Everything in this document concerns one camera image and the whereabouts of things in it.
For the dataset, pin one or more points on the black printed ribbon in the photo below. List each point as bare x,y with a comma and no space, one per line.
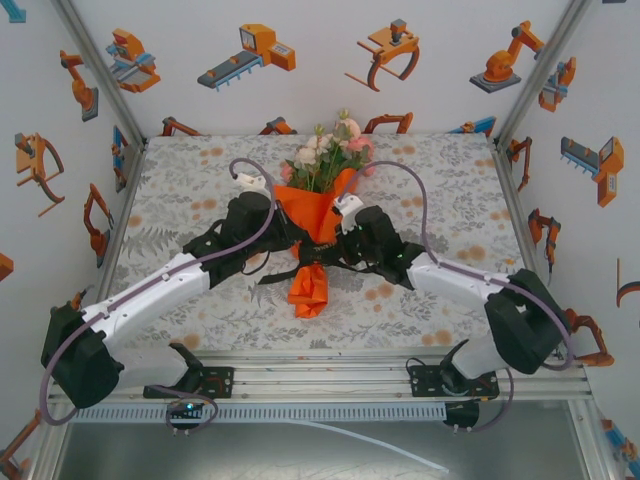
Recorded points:
320,250

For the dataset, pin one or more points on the orange wrapping paper sheet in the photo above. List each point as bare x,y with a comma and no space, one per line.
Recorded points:
307,295

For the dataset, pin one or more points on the cream fake flower stem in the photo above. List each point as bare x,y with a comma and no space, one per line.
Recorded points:
303,155

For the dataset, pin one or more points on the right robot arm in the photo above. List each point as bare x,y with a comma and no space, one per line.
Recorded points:
450,280

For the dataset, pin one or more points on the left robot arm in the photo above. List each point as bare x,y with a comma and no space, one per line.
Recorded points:
150,295

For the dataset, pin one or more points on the floral patterned table mat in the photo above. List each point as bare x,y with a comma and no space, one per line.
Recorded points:
240,325

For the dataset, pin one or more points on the black controller box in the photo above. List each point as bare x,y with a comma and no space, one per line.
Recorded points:
187,407
462,415

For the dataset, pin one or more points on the white plastic tube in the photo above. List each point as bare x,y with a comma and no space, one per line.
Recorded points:
402,452

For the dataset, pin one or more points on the brushed metal panel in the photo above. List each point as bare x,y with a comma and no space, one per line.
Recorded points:
200,455

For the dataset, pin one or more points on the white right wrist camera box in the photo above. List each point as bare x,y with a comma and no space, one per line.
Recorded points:
348,204

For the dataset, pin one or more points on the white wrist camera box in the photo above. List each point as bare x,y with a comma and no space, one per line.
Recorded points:
348,204
248,178

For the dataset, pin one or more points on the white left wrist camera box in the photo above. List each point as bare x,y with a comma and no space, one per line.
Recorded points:
248,178

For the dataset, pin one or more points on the aluminium side rail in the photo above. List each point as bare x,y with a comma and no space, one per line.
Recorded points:
505,175
131,167

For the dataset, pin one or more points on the aluminium rail frame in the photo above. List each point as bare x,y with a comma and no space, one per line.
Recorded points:
320,385

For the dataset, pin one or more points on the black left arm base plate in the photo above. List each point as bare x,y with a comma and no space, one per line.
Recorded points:
222,382

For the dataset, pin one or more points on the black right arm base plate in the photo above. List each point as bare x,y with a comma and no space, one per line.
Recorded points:
422,382

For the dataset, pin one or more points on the aluminium frame post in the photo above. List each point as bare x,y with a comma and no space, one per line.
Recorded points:
540,75
103,75

